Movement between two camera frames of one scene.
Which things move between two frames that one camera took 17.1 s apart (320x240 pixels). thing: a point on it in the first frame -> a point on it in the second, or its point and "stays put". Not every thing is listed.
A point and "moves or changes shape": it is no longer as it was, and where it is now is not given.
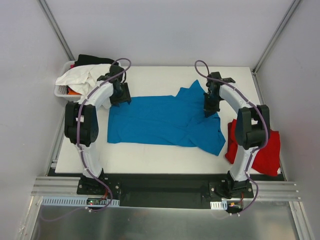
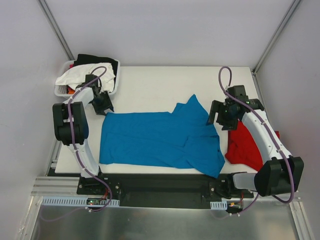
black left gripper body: x=120 y=98 -> x=102 y=107
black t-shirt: x=83 y=59 stays put
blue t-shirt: x=178 y=120 moves or changes shape
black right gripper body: x=211 y=107 -> x=220 y=115
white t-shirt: x=83 y=79 stays put
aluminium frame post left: x=52 y=21 stays put
